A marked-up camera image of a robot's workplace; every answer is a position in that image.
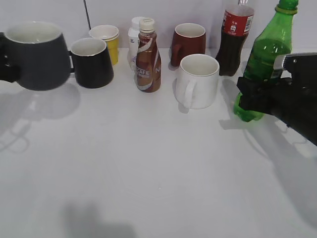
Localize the black cable on wall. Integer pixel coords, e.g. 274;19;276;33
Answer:
83;0;92;31

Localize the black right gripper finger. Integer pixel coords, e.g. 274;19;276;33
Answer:
237;76;272;115

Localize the cola bottle red label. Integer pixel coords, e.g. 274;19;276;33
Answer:
216;0;254;76

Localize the black ceramic mug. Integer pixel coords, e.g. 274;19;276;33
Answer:
69;38;114;89

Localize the green soda bottle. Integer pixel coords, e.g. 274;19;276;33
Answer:
233;0;300;123

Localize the yellow paper cup stack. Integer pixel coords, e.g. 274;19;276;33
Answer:
89;25;119;65

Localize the dark grey ceramic mug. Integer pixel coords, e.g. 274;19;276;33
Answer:
3;21;71;91

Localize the white plastic bottle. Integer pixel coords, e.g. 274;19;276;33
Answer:
128;16;144;70

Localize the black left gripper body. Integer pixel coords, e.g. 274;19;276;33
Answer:
0;32;20;83

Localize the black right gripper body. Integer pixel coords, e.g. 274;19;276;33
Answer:
271;52;317;144

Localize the brown Nescafe coffee bottle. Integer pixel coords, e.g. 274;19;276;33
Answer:
136;18;161;93

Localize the white ceramic mug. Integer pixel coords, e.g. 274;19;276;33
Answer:
174;54;220;110

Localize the dark red ceramic mug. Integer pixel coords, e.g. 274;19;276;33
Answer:
170;23;206;67

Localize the silver camera on right gripper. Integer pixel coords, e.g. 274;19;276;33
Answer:
273;55;286;71

